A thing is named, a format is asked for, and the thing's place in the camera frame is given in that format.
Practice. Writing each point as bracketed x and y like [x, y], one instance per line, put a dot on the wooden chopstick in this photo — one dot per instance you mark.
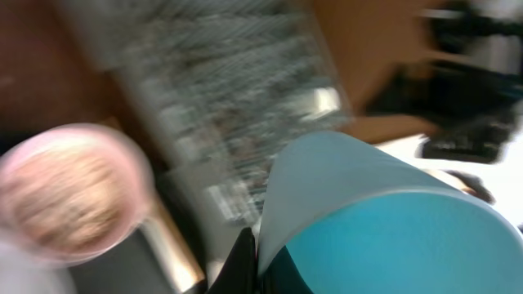
[170, 248]

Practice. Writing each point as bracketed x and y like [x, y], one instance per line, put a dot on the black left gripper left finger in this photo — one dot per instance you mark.
[239, 273]

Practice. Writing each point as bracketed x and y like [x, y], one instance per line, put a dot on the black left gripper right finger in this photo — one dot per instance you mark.
[283, 277]

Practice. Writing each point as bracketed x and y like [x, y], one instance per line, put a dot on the rice and food scraps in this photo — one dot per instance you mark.
[71, 201]

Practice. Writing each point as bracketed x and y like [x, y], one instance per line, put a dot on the grey dishwasher rack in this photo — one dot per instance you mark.
[222, 85]

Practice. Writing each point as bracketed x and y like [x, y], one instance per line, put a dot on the pink bowl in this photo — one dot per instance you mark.
[69, 192]

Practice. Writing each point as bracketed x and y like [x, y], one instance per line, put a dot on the blue cup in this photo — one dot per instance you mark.
[357, 220]

